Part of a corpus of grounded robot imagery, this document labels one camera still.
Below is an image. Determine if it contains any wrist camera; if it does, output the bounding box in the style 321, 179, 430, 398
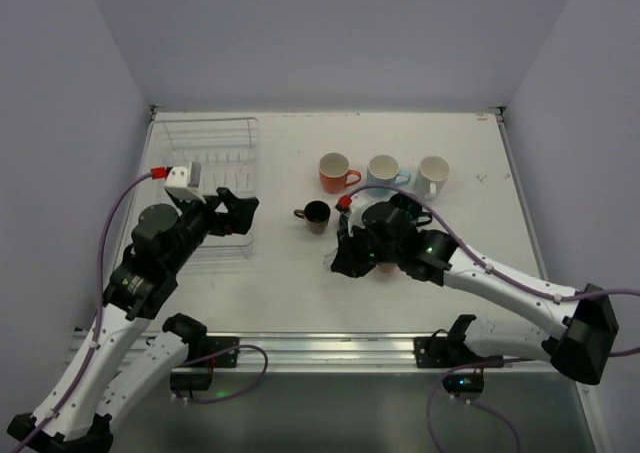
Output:
164, 162, 205, 203
335, 193, 368, 230

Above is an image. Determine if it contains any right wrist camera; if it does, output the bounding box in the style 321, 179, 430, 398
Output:
335, 193, 368, 230

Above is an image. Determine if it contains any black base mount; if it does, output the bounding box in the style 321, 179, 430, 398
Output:
199, 336, 240, 370
413, 329, 504, 369

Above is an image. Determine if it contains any white mug gold rim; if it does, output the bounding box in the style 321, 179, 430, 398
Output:
415, 156, 450, 200

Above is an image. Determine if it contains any dark blue mug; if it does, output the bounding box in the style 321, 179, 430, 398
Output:
338, 212, 351, 229

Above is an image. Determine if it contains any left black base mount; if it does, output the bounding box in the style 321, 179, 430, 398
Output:
199, 336, 240, 370

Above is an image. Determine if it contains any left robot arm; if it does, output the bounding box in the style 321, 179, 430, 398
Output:
7, 187, 259, 452

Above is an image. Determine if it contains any aluminium rail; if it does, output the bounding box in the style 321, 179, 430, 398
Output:
67, 330, 591, 374

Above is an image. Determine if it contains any orange mug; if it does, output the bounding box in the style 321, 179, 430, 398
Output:
318, 153, 362, 194

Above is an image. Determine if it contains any left black controller box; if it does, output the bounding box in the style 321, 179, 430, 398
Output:
169, 372, 213, 398

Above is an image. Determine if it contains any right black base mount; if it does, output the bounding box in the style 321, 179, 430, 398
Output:
413, 329, 504, 369

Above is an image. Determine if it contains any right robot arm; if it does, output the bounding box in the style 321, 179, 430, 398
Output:
330, 193, 619, 385

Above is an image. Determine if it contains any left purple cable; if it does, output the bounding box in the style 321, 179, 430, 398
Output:
0, 166, 169, 453

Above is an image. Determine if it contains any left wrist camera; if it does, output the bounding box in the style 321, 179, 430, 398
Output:
164, 162, 205, 203

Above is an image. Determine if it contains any white wire dish rack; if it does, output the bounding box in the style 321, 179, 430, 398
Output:
118, 116, 260, 265

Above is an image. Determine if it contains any clear glass cup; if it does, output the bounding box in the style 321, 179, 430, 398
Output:
323, 251, 336, 272

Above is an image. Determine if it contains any pink mug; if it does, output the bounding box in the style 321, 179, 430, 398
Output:
377, 263, 397, 274

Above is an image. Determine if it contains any light blue mug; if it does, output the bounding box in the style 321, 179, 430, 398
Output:
367, 154, 412, 187

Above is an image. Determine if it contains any dark green mug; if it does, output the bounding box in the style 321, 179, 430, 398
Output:
389, 193, 433, 227

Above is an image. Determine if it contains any brown mug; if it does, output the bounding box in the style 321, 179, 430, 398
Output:
293, 200, 331, 234

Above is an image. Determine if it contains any right round controller board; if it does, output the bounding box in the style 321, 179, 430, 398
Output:
442, 372, 485, 402

